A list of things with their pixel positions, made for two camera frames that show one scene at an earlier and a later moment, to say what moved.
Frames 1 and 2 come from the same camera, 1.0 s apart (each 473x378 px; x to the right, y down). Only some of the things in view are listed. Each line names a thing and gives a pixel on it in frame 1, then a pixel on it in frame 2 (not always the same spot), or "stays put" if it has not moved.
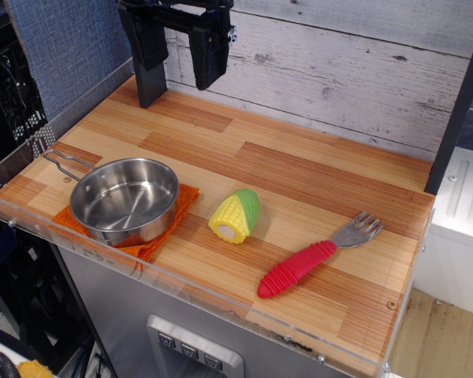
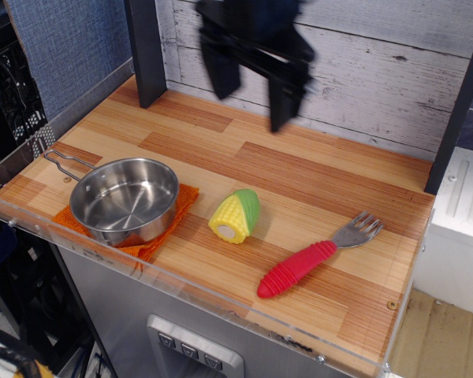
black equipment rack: x=16 y=127 stays put
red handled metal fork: x=362 y=231 stays put
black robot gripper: x=207 y=23 -> x=261 y=37
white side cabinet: x=453 y=267 stays put
